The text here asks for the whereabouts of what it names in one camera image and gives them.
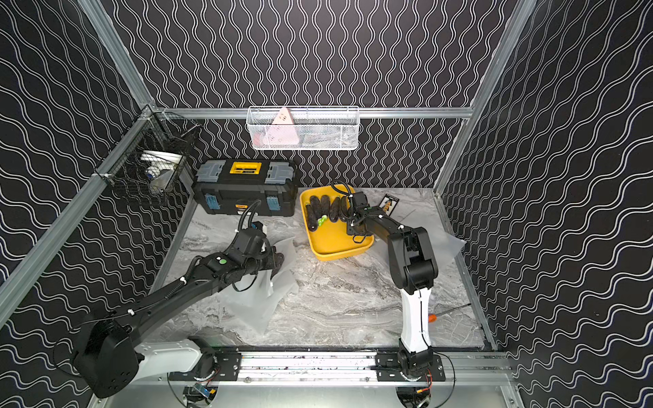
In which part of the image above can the clear zip-top bag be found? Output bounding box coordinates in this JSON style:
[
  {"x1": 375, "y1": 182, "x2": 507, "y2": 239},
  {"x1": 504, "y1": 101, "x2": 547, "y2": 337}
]
[
  {"x1": 429, "y1": 229, "x2": 466, "y2": 278},
  {"x1": 218, "y1": 238, "x2": 299, "y2": 334}
]

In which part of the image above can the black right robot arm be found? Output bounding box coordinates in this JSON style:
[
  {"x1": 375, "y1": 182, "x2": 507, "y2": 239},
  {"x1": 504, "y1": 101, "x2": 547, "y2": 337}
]
[{"x1": 346, "y1": 192, "x2": 439, "y2": 378}]

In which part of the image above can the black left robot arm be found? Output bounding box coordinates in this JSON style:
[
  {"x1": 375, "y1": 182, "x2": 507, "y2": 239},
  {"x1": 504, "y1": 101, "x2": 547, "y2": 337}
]
[{"x1": 70, "y1": 223, "x2": 285, "y2": 399}]

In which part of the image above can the small black picture card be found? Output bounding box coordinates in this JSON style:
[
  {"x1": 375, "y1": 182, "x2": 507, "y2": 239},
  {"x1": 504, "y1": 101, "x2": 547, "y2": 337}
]
[{"x1": 379, "y1": 194, "x2": 400, "y2": 216}]

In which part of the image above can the pile of toy eggplants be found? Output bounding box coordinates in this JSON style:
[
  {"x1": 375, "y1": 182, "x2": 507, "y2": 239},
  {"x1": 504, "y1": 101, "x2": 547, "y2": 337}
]
[{"x1": 304, "y1": 195, "x2": 350, "y2": 232}]

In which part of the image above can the yellow plastic bin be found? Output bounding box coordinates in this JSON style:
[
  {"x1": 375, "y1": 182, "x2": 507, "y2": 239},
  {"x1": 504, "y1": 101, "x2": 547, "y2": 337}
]
[{"x1": 299, "y1": 185, "x2": 375, "y2": 262}]

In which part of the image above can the black toolbox with blue latches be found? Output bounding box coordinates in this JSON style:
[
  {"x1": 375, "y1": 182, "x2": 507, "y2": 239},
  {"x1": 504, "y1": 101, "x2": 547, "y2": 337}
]
[{"x1": 193, "y1": 159, "x2": 299, "y2": 217}]

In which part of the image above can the pink triangular card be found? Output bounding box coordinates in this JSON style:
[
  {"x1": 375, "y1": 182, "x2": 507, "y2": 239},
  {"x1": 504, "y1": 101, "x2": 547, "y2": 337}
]
[{"x1": 260, "y1": 107, "x2": 299, "y2": 147}]

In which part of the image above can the white wire basket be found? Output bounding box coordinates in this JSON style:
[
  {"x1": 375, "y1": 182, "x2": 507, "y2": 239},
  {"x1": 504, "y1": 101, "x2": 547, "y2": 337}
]
[{"x1": 246, "y1": 105, "x2": 361, "y2": 151}]

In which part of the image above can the black wire basket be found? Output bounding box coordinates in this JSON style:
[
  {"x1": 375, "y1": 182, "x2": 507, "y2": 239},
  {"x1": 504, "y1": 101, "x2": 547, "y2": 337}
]
[{"x1": 95, "y1": 105, "x2": 201, "y2": 207}]

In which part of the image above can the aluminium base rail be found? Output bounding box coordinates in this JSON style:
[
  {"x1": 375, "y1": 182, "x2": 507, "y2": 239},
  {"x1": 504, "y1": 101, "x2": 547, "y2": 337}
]
[{"x1": 198, "y1": 350, "x2": 511, "y2": 388}]

